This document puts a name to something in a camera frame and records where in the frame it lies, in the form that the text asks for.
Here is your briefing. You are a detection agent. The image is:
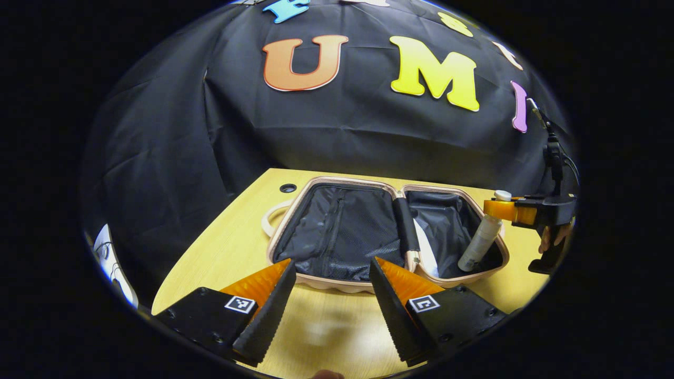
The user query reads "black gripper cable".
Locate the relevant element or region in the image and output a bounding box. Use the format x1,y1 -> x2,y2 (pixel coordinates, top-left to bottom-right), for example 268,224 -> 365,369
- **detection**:
561,153 -> 581,187

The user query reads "white pump bottle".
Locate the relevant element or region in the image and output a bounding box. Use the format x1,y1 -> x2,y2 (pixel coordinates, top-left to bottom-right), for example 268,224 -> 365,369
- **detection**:
457,190 -> 512,272

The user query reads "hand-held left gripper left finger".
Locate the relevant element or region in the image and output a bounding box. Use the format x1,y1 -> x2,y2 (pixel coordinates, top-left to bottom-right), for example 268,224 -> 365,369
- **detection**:
152,258 -> 298,368

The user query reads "black backdrop cloth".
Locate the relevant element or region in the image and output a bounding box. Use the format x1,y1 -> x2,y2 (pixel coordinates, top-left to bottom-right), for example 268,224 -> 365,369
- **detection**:
82,0 -> 574,311

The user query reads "pink suitcase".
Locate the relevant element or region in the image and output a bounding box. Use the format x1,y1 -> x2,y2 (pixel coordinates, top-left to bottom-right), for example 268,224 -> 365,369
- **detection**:
262,176 -> 510,294

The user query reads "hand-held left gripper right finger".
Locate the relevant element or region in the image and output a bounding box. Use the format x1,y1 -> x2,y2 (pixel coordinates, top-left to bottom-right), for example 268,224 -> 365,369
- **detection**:
369,256 -> 510,368

